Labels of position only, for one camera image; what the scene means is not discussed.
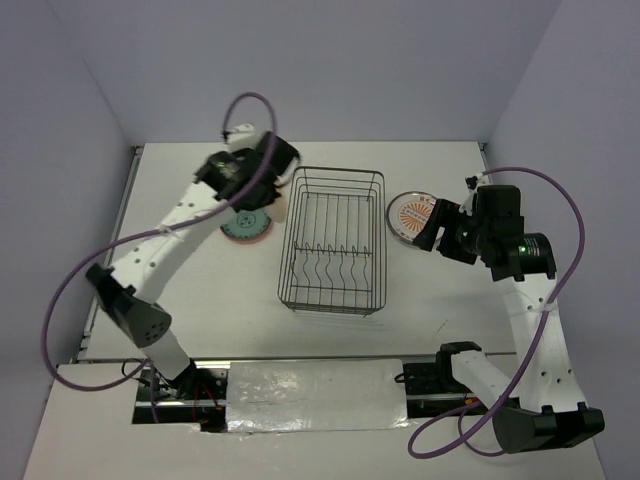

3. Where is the silver foil sheet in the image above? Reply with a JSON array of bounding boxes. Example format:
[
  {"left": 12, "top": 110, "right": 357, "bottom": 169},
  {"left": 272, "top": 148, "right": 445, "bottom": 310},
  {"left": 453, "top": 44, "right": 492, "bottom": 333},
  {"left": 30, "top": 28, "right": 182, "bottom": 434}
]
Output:
[{"left": 225, "top": 359, "right": 408, "bottom": 434}]

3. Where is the cream plate floral print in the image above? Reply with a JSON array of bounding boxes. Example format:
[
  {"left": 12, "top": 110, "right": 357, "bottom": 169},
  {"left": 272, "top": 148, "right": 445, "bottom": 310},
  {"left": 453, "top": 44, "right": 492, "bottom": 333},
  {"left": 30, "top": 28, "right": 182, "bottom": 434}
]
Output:
[{"left": 264, "top": 196, "right": 287, "bottom": 223}]

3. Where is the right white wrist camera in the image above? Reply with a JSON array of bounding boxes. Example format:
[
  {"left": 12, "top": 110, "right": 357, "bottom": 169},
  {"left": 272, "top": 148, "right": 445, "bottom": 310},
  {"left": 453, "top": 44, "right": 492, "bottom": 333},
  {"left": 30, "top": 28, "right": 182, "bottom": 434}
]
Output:
[{"left": 460, "top": 172, "right": 490, "bottom": 215}]

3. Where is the wire dish rack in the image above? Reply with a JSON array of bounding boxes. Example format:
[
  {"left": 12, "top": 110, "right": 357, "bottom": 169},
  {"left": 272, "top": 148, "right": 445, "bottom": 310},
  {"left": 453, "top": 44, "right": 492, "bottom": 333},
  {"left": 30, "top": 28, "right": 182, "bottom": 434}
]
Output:
[{"left": 277, "top": 166, "right": 387, "bottom": 317}]

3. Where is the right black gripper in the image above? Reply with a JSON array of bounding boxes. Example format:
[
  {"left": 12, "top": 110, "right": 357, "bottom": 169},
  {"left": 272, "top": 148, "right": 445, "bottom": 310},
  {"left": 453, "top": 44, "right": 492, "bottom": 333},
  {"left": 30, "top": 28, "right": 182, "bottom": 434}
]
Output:
[{"left": 411, "top": 197, "right": 490, "bottom": 265}]

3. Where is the white plate green rim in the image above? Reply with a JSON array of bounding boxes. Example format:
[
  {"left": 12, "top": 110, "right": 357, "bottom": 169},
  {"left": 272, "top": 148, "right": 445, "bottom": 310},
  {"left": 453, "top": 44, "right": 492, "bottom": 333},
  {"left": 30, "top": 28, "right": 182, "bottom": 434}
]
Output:
[{"left": 385, "top": 189, "right": 441, "bottom": 249}]

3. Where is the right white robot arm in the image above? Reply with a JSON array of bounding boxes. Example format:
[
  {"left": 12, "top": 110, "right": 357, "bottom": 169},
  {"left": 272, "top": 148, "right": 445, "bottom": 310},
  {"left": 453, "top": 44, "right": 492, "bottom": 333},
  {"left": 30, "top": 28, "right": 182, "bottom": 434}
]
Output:
[{"left": 413, "top": 185, "right": 605, "bottom": 454}]

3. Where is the black metal base rail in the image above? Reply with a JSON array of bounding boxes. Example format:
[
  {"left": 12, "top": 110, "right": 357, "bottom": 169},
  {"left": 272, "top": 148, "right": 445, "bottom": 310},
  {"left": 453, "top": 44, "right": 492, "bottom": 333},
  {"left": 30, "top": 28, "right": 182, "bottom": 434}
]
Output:
[{"left": 131, "top": 357, "right": 477, "bottom": 433}]

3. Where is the green patterned plate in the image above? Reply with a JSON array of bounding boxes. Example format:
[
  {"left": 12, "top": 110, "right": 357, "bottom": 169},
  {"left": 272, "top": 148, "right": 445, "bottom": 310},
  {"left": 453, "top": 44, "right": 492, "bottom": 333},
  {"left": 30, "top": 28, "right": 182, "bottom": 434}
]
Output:
[{"left": 221, "top": 210, "right": 271, "bottom": 242}]

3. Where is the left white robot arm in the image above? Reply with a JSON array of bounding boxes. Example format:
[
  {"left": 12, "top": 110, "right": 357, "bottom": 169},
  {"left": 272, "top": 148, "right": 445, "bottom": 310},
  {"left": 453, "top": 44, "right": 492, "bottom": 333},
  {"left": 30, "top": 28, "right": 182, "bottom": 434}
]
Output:
[{"left": 86, "top": 132, "right": 301, "bottom": 399}]

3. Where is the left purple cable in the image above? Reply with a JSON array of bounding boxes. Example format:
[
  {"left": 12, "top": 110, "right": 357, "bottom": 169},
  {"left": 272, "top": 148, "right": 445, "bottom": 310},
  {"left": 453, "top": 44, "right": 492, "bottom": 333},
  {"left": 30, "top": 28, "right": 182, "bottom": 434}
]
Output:
[{"left": 40, "top": 92, "right": 279, "bottom": 424}]

